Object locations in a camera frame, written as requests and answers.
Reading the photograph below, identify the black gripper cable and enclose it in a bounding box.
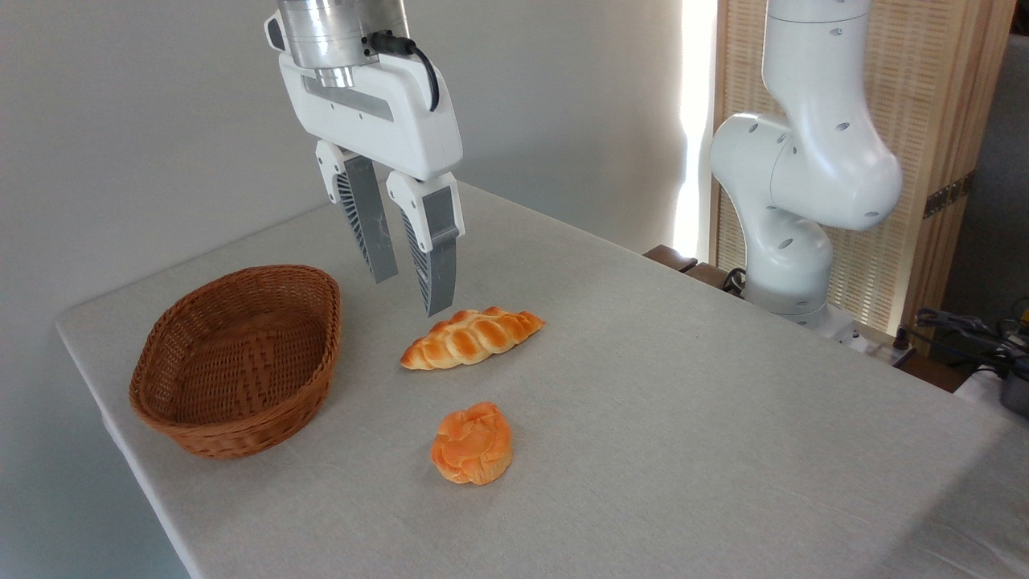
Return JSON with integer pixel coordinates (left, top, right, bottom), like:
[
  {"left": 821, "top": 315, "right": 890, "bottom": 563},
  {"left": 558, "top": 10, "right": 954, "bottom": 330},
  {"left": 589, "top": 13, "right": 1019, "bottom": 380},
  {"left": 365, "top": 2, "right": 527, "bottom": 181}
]
[{"left": 366, "top": 31, "right": 441, "bottom": 113}]

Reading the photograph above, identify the black cables and device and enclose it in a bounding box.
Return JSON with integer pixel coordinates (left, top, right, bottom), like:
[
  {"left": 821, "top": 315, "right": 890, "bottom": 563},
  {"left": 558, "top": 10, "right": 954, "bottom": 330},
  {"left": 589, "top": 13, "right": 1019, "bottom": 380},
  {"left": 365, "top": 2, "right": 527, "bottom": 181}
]
[{"left": 914, "top": 307, "right": 1029, "bottom": 380}]

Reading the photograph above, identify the wooden slatted folding screen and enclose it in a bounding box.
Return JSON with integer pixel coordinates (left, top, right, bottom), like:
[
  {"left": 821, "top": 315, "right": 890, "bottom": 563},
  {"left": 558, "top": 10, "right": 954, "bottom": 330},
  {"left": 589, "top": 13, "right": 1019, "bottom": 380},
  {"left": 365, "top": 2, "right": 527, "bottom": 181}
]
[{"left": 711, "top": 0, "right": 1019, "bottom": 356}]

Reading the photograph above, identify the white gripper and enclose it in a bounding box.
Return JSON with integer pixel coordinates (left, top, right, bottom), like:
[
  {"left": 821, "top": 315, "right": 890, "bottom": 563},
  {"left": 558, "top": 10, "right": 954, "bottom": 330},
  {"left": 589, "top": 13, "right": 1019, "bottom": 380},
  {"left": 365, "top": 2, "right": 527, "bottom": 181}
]
[{"left": 277, "top": 51, "right": 466, "bottom": 318}]

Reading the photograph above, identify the round orange bread bun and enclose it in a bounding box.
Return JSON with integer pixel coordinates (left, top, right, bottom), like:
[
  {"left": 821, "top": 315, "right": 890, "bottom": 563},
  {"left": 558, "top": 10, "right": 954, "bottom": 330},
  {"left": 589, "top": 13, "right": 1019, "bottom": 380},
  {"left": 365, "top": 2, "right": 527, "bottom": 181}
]
[{"left": 430, "top": 401, "right": 515, "bottom": 487}]

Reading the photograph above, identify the dark metal screen hinge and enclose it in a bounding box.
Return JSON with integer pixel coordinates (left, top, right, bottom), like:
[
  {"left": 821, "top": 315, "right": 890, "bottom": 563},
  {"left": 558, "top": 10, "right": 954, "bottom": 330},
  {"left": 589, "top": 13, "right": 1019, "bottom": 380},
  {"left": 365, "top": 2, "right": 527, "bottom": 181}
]
[{"left": 922, "top": 170, "right": 977, "bottom": 220}]

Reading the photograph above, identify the long braided bread loaf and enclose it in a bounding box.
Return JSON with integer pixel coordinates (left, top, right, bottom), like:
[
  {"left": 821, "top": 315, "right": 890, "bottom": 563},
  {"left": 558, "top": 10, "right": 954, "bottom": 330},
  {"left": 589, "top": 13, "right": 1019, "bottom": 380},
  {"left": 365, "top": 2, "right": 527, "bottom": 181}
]
[{"left": 400, "top": 306, "right": 547, "bottom": 372}]

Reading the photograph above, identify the grey tablecloth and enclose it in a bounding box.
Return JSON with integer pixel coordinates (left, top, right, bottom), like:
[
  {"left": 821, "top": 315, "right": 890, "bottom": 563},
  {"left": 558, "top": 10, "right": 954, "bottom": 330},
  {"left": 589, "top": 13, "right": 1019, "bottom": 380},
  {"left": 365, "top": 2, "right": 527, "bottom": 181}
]
[{"left": 55, "top": 182, "right": 1029, "bottom": 579}]

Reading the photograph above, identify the dark brown wooden furniture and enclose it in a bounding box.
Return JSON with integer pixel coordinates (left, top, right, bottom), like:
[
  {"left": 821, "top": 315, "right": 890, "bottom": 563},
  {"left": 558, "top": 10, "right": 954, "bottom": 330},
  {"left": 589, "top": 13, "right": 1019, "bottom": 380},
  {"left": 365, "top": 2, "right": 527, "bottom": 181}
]
[{"left": 642, "top": 244, "right": 745, "bottom": 297}]

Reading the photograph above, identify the brown wicker basket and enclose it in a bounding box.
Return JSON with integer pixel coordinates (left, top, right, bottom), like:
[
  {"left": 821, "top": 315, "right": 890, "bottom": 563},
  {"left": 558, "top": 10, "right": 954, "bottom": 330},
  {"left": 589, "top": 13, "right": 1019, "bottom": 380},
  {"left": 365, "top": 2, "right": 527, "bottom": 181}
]
[{"left": 129, "top": 265, "right": 343, "bottom": 461}]

